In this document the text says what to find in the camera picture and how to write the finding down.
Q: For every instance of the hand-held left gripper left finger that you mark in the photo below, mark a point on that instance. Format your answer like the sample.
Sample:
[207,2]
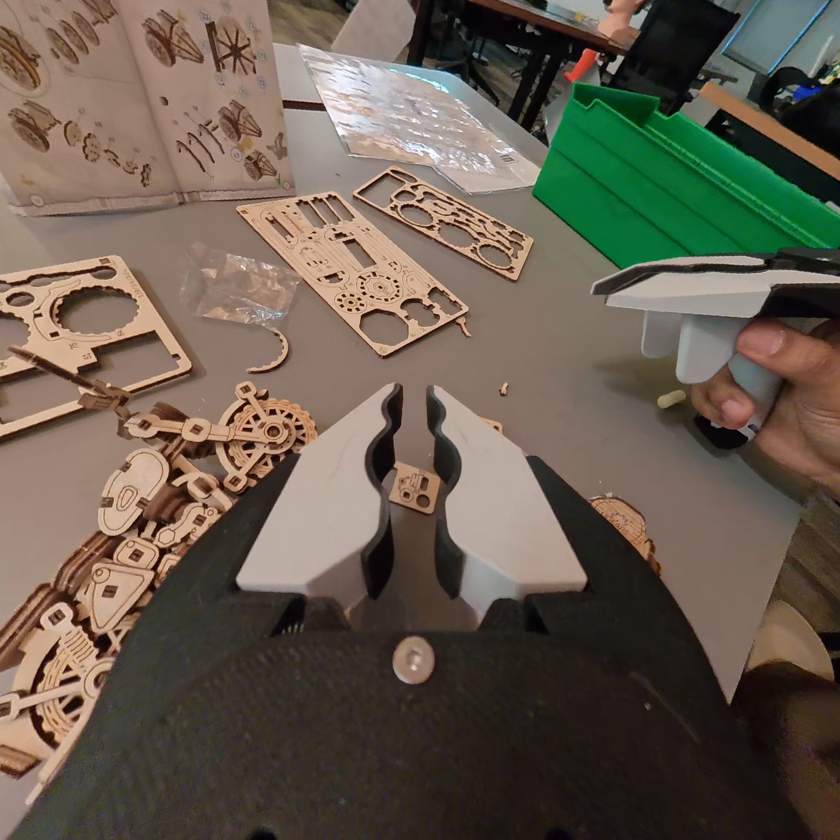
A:
[315,512]

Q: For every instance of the round wooden piece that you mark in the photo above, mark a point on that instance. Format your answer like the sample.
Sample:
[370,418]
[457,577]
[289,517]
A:
[623,525]

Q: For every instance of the dark wooden rod piece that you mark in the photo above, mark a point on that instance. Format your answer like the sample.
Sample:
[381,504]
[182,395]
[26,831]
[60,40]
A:
[59,374]

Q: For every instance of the green plastic bin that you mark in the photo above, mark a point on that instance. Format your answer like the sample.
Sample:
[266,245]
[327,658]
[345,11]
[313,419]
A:
[656,177]

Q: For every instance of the wooden-top side desk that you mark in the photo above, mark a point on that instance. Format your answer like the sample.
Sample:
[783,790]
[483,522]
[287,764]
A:
[774,128]

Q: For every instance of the open instruction booklet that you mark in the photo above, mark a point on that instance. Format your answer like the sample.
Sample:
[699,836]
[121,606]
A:
[131,111]

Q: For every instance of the person's brown trouser leg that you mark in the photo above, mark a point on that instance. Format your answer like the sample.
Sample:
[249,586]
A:
[794,754]

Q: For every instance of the grey chair back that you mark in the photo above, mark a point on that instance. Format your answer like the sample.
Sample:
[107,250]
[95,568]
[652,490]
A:
[374,26]

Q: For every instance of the orange cone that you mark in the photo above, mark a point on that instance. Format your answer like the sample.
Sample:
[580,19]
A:
[584,65]

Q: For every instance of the wooden-top table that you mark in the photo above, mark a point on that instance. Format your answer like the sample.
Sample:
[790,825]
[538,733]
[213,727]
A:
[525,10]

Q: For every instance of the assembled wooden model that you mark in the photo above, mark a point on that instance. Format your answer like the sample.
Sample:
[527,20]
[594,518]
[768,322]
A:
[124,485]

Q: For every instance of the large clear plastic bag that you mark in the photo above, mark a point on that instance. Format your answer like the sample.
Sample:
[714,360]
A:
[407,111]

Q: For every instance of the hollow wooden puzzle sheet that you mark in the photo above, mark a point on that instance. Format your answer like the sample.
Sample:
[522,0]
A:
[387,187]

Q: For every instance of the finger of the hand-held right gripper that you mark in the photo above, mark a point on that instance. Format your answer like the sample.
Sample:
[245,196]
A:
[715,262]
[695,292]

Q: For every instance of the small slotted wooden piece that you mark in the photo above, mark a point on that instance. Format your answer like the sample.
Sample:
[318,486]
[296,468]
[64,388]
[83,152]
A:
[491,425]

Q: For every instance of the wooden puzzle sheet with gears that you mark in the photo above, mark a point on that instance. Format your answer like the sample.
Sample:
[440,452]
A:
[328,262]

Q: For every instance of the small square wooden piece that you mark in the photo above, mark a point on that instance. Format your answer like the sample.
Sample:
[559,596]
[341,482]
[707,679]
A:
[415,489]

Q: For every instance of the small clear plastic bag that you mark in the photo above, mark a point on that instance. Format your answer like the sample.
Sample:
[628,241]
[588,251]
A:
[229,282]

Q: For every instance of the black bag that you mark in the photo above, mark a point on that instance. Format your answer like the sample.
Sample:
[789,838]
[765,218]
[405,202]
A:
[804,98]

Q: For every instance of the person's right hand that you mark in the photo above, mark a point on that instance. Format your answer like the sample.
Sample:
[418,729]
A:
[810,407]

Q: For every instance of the small white cylinder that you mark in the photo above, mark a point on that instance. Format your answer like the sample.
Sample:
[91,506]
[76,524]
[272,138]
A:
[670,398]

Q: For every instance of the wide wooden puzzle sheet frame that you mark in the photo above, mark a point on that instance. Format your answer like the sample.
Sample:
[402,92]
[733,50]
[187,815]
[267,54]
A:
[39,315]

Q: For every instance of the person's white shoe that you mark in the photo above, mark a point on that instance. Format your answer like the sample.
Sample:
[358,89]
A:
[787,640]

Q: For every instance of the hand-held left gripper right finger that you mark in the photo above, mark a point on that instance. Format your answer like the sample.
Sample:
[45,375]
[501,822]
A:
[505,518]

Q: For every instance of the black office chair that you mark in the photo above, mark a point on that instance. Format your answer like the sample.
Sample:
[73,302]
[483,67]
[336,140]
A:
[676,46]

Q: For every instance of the curved toothed wooden piece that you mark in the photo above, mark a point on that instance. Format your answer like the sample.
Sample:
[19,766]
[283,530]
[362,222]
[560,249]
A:
[279,354]

